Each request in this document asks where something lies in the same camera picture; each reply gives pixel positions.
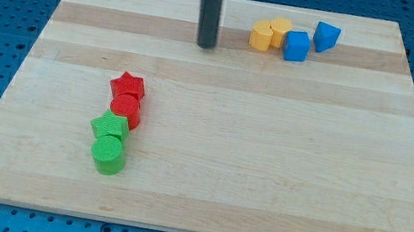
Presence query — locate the wooden board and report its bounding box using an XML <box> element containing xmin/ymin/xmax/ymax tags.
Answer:
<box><xmin>0</xmin><ymin>0</ymin><xmax>414</xmax><ymax>232</ymax></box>

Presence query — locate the blue cube block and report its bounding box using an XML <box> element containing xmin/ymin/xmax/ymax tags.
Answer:
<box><xmin>282</xmin><ymin>30</ymin><xmax>311</xmax><ymax>62</ymax></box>

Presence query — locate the yellow heart-shaped block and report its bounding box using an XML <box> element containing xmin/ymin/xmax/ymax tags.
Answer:
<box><xmin>248</xmin><ymin>20</ymin><xmax>273</xmax><ymax>51</ymax></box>

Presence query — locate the yellow hexagonal block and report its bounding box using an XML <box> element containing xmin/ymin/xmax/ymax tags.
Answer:
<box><xmin>269</xmin><ymin>17</ymin><xmax>293</xmax><ymax>48</ymax></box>

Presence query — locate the blue triangular block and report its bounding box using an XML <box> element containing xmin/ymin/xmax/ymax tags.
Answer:
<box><xmin>313</xmin><ymin>22</ymin><xmax>341</xmax><ymax>52</ymax></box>

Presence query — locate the red cylinder block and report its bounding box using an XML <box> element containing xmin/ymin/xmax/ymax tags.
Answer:
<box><xmin>109</xmin><ymin>93</ymin><xmax>141</xmax><ymax>130</ymax></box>

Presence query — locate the red star block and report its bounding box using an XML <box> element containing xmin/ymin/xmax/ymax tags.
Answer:
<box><xmin>110</xmin><ymin>71</ymin><xmax>146</xmax><ymax>101</ymax></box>

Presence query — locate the green cylinder block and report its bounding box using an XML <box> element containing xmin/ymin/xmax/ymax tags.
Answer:
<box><xmin>91</xmin><ymin>135</ymin><xmax>125</xmax><ymax>176</ymax></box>

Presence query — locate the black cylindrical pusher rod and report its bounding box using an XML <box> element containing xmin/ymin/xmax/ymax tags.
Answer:
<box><xmin>197</xmin><ymin>0</ymin><xmax>223</xmax><ymax>50</ymax></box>

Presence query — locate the green star block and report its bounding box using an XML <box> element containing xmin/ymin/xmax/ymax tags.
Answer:
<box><xmin>90</xmin><ymin>110</ymin><xmax>130</xmax><ymax>142</ymax></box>

